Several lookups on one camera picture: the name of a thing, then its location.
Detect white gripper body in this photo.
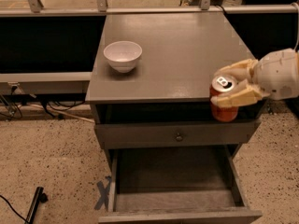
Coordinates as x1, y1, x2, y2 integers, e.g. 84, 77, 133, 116
252, 49, 299, 100

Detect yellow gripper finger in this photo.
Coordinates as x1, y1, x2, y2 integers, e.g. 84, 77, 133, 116
214, 59, 258, 80
210, 80, 269, 108

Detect red coke can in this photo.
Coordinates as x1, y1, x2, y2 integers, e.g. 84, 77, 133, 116
209, 75, 238, 122

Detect round metal drawer knob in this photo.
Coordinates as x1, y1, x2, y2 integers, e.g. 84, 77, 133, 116
175, 133, 183, 142

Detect open grey middle drawer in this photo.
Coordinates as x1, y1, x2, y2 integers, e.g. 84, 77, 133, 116
98, 146, 262, 224

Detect grey drawer cabinet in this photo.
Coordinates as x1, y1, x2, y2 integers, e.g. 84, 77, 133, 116
85, 12, 269, 224

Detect closed grey top drawer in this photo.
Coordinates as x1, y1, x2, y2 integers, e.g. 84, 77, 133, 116
95, 119, 260, 149

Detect white bowl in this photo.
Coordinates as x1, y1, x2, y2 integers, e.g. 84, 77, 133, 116
103, 41, 143, 73

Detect black bar on floor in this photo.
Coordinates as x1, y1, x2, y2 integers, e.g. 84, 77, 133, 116
24, 187, 49, 224

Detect metal railing frame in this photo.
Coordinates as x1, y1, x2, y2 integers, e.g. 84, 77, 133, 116
0, 0, 299, 17

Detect black floor cables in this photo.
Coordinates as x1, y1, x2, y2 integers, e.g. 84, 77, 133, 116
0, 84, 87, 121

